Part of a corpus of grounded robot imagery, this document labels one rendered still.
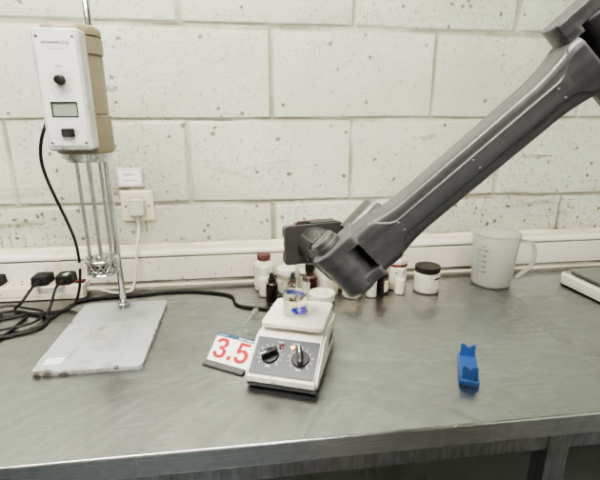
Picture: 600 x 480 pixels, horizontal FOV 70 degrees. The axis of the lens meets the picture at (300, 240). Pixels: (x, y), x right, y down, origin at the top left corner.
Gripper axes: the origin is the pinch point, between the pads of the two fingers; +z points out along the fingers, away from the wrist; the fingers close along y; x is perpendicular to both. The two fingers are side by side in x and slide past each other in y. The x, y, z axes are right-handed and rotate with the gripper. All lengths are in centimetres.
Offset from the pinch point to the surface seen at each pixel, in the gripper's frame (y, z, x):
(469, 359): -30.1, -13.9, 25.1
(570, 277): -82, 8, 23
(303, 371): 2.7, -11.0, 22.3
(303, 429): 6.0, -20.0, 26.0
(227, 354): 13.6, 2.4, 24.2
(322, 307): -6.0, 1.8, 17.1
